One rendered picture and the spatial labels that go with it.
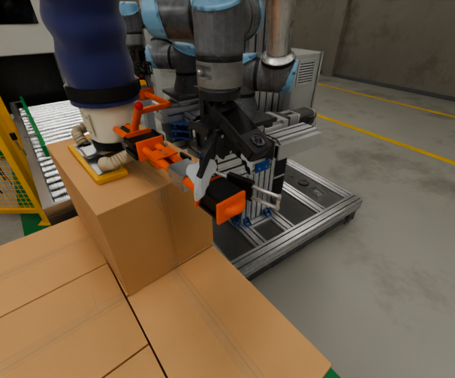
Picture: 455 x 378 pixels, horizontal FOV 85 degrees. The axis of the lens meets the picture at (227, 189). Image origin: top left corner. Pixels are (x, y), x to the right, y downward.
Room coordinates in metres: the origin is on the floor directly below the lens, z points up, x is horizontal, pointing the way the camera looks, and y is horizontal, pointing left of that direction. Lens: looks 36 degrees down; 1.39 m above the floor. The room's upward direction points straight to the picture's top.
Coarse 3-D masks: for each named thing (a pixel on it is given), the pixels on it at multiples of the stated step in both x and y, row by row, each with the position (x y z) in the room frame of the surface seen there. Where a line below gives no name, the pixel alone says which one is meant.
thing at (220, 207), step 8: (216, 176) 0.46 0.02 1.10; (216, 184) 0.43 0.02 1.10; (224, 184) 0.43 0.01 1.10; (232, 184) 0.43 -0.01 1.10; (208, 192) 0.40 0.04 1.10; (216, 192) 0.40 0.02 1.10; (224, 192) 0.40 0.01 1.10; (232, 192) 0.40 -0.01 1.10; (240, 192) 0.40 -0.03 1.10; (200, 200) 0.42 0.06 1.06; (208, 200) 0.40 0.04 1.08; (216, 200) 0.37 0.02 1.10; (224, 200) 0.37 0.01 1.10; (232, 200) 0.38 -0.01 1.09; (208, 208) 0.40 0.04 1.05; (216, 208) 0.36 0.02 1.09; (224, 208) 0.37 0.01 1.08; (216, 216) 0.36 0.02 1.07; (224, 216) 0.37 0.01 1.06; (232, 216) 0.38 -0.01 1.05
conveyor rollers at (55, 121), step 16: (32, 112) 2.53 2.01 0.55; (48, 112) 2.53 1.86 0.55; (64, 112) 2.54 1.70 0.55; (32, 128) 2.13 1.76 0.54; (48, 128) 2.13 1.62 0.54; (64, 128) 2.13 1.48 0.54; (32, 144) 1.83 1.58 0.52; (48, 160) 1.52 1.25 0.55; (48, 176) 1.34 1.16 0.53; (64, 192) 1.16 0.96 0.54
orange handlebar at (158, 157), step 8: (144, 96) 1.22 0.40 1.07; (152, 96) 1.16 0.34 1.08; (160, 104) 1.03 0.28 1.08; (168, 104) 1.05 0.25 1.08; (144, 112) 0.98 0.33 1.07; (120, 128) 0.77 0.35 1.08; (128, 128) 0.78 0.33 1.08; (160, 144) 0.65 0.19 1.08; (144, 152) 0.61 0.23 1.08; (152, 152) 0.59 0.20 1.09; (160, 152) 0.59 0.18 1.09; (168, 152) 0.59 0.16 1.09; (176, 152) 0.60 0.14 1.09; (152, 160) 0.58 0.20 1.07; (160, 160) 0.56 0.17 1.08; (168, 160) 0.59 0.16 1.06; (176, 160) 0.57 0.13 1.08; (160, 168) 0.56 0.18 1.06; (184, 184) 0.47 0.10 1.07; (192, 184) 0.45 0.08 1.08; (240, 200) 0.39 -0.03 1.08; (232, 208) 0.37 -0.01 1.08; (240, 208) 0.37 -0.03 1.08
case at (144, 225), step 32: (64, 160) 0.81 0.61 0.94; (192, 160) 0.81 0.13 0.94; (96, 192) 0.61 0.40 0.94; (128, 192) 0.61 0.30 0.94; (160, 192) 0.63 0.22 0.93; (192, 192) 0.72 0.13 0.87; (96, 224) 0.55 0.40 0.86; (128, 224) 0.55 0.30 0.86; (160, 224) 0.62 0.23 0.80; (192, 224) 0.71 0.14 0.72; (128, 256) 0.53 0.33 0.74; (160, 256) 0.60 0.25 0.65; (128, 288) 0.51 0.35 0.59
